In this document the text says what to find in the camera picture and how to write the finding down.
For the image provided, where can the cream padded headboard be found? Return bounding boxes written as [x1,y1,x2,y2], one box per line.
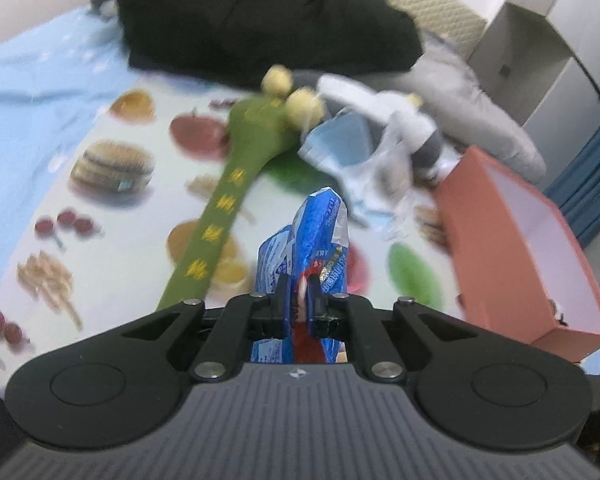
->
[330,0,489,49]

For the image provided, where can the white wardrobe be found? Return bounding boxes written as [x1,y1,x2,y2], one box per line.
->
[467,0,600,192]

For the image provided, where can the blue face mask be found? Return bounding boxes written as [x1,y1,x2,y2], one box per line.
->
[300,114,387,182]

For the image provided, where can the grey duvet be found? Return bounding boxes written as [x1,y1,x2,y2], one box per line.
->
[410,30,549,184]

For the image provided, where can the blue curtain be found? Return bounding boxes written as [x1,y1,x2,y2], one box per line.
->
[545,110,600,249]

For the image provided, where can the food printed tablecloth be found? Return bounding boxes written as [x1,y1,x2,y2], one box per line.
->
[0,72,481,377]

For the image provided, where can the blue snack packet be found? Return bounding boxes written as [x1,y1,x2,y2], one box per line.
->
[250,187,352,364]

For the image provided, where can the black jacket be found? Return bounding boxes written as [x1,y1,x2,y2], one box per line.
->
[112,0,426,89]

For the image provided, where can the pink cardboard box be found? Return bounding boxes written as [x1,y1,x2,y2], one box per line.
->
[432,146,600,364]

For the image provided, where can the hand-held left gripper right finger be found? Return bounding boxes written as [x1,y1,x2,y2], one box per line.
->
[307,277,477,381]

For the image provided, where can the clear plastic bag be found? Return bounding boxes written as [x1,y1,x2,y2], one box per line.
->
[345,125,423,242]

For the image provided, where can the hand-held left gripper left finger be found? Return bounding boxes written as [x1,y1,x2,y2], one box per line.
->
[124,276,293,381]

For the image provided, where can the grey white penguin plush toy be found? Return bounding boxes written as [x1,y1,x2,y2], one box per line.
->
[315,74,446,182]

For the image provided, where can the green plush stick yellow pompoms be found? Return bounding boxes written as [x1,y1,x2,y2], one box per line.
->
[157,65,327,314]

